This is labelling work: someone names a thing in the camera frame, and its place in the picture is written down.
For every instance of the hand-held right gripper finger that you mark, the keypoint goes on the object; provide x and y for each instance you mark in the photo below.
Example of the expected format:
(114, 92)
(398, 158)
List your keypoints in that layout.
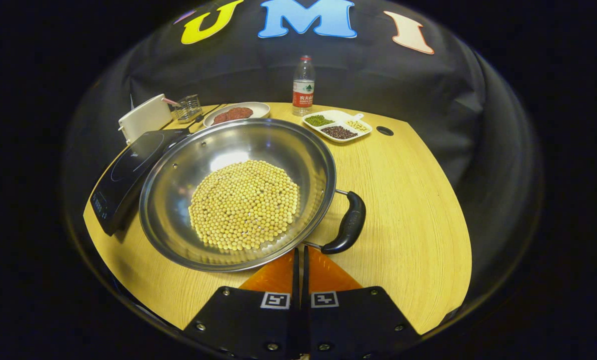
(305, 275)
(296, 275)

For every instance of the pile of yellow soybeans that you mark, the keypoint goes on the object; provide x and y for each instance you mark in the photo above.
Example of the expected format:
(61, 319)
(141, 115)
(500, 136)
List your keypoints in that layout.
(243, 205)

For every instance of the stainless steel pot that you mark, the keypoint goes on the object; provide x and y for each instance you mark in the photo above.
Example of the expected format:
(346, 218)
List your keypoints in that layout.
(258, 145)

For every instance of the black induction cooktop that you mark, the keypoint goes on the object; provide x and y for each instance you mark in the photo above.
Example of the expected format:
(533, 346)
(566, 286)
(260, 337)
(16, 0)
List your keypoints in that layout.
(123, 180)

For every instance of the pile of dark beans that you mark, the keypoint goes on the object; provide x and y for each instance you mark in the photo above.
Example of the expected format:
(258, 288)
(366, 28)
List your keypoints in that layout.
(338, 132)

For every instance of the pile of green beans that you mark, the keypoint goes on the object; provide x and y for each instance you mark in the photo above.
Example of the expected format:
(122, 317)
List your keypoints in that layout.
(319, 120)

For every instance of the small pile of yellow beans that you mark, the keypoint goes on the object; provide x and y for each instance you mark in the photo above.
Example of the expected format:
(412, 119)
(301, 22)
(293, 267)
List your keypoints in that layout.
(357, 126)

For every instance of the white divided dish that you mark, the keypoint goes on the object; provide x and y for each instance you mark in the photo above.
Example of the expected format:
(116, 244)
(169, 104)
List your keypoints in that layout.
(339, 116)

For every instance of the white round plate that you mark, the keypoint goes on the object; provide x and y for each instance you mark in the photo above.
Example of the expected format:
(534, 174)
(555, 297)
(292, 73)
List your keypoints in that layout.
(258, 109)

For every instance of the red-brown meat patty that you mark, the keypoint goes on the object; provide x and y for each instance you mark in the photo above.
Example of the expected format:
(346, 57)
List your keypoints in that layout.
(241, 113)
(221, 118)

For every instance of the clear plastic water bottle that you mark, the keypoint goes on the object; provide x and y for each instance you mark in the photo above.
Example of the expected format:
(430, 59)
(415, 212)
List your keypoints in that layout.
(303, 90)

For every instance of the pink stick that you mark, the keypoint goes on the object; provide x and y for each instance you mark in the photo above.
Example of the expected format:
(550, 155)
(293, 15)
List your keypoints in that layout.
(170, 101)

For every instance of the white toaster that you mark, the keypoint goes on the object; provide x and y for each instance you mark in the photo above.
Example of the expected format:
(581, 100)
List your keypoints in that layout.
(143, 117)

